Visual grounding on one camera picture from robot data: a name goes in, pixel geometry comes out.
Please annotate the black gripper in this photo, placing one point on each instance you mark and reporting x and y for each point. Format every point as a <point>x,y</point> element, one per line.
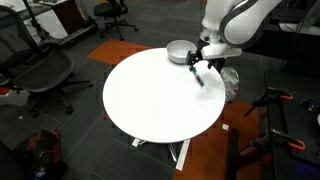
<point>191,58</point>

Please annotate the teal capped marker pen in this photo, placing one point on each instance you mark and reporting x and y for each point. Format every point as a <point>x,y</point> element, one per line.
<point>196,74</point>

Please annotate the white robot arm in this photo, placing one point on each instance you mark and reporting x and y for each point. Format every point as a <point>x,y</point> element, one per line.
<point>229,27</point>

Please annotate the grey bowl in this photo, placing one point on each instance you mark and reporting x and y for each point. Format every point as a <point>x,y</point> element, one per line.
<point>177,50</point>

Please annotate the white plastic bag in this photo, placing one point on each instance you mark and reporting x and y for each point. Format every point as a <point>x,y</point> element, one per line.
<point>231,82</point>

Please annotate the white round table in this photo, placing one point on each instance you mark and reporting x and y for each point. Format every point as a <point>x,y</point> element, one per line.
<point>152,99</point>

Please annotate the black side table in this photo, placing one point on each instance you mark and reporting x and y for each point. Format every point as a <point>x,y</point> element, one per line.
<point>300,119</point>

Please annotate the black office chair far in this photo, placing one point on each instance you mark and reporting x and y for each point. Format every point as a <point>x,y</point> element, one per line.
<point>113,9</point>

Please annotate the black mesh office chair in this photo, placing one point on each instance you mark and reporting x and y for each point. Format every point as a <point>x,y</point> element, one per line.
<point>26,66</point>

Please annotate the black red bag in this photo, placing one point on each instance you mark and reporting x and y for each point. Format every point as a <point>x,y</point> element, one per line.
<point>40,156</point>

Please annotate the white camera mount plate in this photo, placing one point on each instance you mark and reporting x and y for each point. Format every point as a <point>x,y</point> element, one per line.
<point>219,51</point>

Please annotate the orange handled clamp upper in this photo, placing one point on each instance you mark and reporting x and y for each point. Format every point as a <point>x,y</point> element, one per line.
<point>270,94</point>

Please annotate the orange handled clamp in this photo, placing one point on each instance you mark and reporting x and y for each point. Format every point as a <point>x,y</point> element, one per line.
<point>293,143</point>
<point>270,94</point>

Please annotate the orange handled clamp lower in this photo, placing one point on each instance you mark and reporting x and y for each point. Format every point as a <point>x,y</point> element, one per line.
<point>293,143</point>

